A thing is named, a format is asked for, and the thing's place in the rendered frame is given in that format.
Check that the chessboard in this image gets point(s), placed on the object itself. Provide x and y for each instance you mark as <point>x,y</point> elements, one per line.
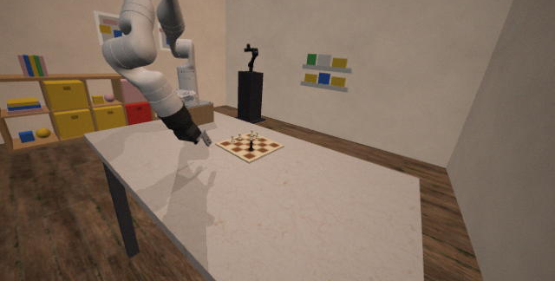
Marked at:
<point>240,148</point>

